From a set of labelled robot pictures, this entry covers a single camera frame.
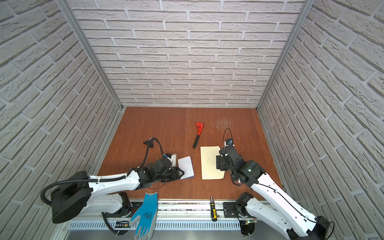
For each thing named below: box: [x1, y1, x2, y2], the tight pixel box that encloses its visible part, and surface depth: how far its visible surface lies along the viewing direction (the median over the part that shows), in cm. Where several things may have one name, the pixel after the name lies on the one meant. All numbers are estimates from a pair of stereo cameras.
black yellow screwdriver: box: [210, 195, 218, 222], surface depth 73 cm
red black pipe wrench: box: [192, 122, 205, 149], surface depth 108 cm
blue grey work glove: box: [129, 192, 158, 240], surface depth 72 cm
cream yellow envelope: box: [200, 146, 226, 180], surface depth 92 cm
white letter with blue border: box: [177, 155, 195, 180], surface depth 89 cm
